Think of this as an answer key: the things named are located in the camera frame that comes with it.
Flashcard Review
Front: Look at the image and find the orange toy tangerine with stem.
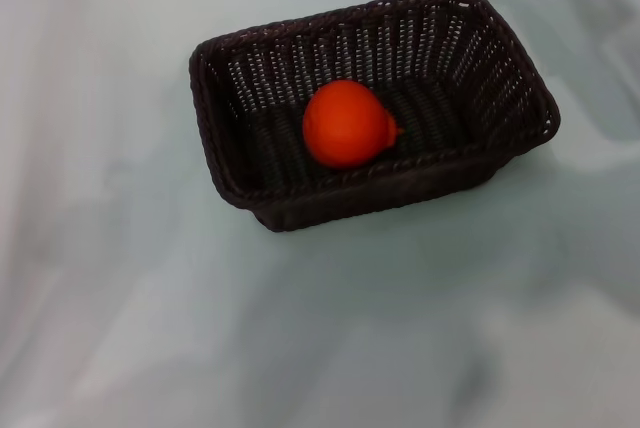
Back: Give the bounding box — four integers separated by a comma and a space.
301, 80, 405, 170

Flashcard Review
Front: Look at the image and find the dark brown woven basket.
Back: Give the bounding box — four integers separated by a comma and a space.
187, 0, 561, 234

